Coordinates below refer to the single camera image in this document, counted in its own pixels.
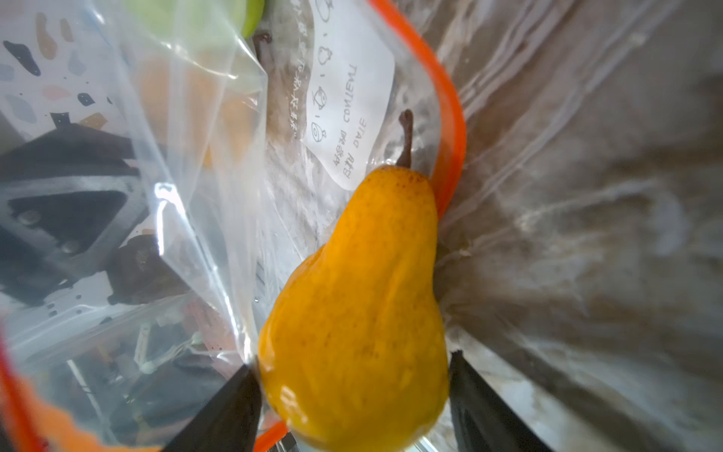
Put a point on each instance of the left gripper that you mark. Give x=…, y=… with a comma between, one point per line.
x=70, y=201

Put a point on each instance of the yellow lemon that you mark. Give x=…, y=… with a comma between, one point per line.
x=206, y=115

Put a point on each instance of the clear red zip-top bag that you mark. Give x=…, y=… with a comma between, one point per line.
x=345, y=86

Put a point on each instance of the green lime fruit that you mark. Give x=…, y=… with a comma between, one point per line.
x=201, y=21

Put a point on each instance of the orange fruit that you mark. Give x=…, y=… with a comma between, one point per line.
x=352, y=356

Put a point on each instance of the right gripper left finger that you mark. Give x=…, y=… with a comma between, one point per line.
x=229, y=422

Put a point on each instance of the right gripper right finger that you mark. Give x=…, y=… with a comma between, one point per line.
x=483, y=421

